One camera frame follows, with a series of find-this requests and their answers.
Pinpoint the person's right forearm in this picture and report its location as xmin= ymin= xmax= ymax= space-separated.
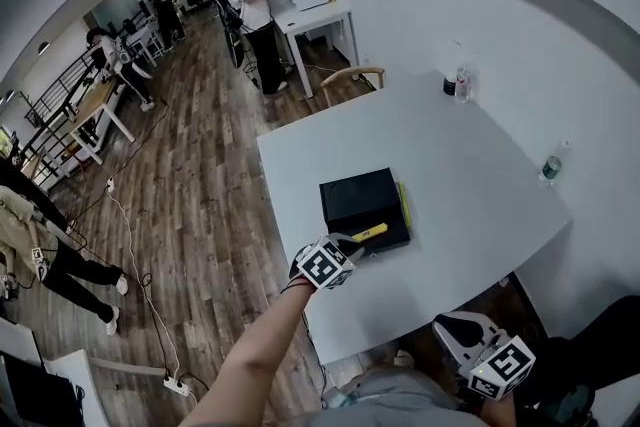
xmin=479 ymin=394 xmax=521 ymax=427

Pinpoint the white power cable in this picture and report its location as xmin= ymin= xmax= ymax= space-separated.
xmin=107 ymin=187 xmax=181 ymax=379

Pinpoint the yellow utility knife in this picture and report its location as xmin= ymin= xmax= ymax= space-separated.
xmin=351 ymin=223 xmax=389 ymax=244

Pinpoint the black monitor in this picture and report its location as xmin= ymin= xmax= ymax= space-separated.
xmin=0 ymin=349 xmax=84 ymax=427

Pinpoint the clear bottle red label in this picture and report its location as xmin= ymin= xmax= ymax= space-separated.
xmin=454 ymin=64 xmax=474 ymax=105

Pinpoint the large white table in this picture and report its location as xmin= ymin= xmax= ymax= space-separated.
xmin=256 ymin=68 xmax=573 ymax=366

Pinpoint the black mesh office chair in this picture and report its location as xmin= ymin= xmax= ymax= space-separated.
xmin=514 ymin=294 xmax=640 ymax=427

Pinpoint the white chair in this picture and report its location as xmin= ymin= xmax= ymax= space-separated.
xmin=127 ymin=22 xmax=166 ymax=66

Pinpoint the black box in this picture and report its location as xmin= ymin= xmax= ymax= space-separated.
xmin=319 ymin=167 xmax=412 ymax=258

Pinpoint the person's left forearm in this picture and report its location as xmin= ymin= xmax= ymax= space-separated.
xmin=177 ymin=282 xmax=316 ymax=427

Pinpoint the wooden-top table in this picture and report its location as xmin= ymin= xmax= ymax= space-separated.
xmin=67 ymin=77 xmax=136 ymax=165

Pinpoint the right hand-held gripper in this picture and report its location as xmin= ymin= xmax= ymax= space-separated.
xmin=432 ymin=311 xmax=536 ymax=400

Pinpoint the black metal railing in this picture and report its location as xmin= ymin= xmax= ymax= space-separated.
xmin=22 ymin=45 xmax=109 ymax=126

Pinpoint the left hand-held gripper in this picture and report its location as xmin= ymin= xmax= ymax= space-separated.
xmin=288 ymin=230 xmax=371 ymax=291

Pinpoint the small white table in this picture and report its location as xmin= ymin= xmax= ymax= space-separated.
xmin=273 ymin=7 xmax=360 ymax=100

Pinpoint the yellow ruler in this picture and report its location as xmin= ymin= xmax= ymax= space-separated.
xmin=397 ymin=182 xmax=413 ymax=230

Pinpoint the clear bottle green label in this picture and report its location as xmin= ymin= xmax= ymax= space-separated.
xmin=538 ymin=139 xmax=571 ymax=186

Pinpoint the wooden chair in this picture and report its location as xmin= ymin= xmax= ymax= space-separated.
xmin=319 ymin=66 xmax=387 ymax=108

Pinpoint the person's torso in grey shirt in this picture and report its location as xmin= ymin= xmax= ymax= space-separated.
xmin=299 ymin=364 xmax=489 ymax=427

